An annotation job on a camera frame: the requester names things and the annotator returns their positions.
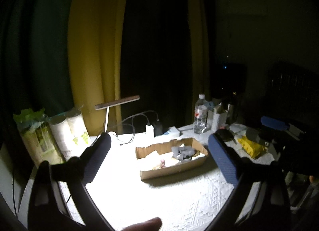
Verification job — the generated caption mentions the white knitted cloth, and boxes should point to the white knitted cloth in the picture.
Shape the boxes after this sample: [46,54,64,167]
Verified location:
[171,146,197,162]

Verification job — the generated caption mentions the pink plush toy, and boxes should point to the pink plush toy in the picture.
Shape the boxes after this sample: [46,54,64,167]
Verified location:
[159,160,166,169]

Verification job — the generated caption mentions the green tissue package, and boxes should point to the green tissue package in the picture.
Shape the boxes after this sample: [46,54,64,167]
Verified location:
[13,108,64,167]

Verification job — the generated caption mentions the yellow curtain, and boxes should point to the yellow curtain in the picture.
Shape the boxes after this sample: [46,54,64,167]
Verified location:
[68,0,126,136]

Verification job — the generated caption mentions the black round case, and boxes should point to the black round case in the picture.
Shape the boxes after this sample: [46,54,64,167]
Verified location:
[214,128,236,143]

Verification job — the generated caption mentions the white charger adapter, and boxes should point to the white charger adapter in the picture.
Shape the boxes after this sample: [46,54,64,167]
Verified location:
[146,124,155,139]

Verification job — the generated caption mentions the open cardboard box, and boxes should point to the open cardboard box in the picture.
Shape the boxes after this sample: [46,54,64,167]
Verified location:
[135,137,209,181]

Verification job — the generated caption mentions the person's hand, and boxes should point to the person's hand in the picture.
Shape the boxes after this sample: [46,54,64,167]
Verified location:
[123,217,162,231]

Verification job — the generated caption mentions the black charger cable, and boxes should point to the black charger cable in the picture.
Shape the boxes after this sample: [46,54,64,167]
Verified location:
[119,110,160,146]

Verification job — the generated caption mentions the grey charger adapter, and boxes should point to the grey charger adapter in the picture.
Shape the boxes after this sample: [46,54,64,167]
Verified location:
[153,120,163,136]

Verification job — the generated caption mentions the white desk lamp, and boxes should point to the white desk lamp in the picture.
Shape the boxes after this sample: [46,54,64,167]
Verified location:
[94,95,141,137]

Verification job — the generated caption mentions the white textured tablecloth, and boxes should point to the white textured tablecloth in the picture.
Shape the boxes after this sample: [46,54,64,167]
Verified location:
[18,123,278,231]

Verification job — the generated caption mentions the yellow packet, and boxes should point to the yellow packet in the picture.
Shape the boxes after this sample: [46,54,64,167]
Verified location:
[237,136,266,159]

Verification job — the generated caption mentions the clear plastic water bottle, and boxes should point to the clear plastic water bottle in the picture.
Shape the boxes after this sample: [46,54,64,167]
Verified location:
[193,94,208,134]

